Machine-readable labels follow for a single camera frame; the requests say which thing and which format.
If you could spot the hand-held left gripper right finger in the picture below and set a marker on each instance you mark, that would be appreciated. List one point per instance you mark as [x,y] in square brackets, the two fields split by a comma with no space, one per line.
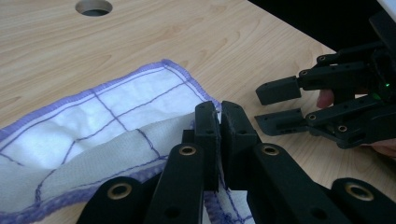
[238,137]

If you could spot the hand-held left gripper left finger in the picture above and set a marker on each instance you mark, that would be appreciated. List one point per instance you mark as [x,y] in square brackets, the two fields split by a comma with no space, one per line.
[207,140]

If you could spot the white cloth with purple trim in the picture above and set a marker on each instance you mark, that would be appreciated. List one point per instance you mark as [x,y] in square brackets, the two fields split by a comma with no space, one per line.
[140,90]

